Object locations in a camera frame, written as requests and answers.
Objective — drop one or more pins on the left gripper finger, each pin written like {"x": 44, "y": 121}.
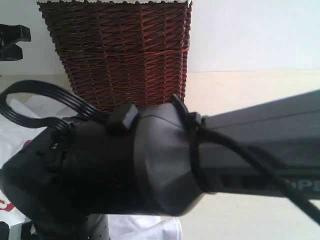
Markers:
{"x": 4, "y": 231}

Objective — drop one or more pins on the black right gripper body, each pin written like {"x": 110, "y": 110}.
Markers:
{"x": 93, "y": 227}

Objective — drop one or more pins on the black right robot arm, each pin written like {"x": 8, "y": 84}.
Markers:
{"x": 160, "y": 161}

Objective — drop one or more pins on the dark red wicker basket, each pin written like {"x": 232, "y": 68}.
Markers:
{"x": 121, "y": 51}

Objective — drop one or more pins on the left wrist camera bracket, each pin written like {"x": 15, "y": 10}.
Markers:
{"x": 10, "y": 35}

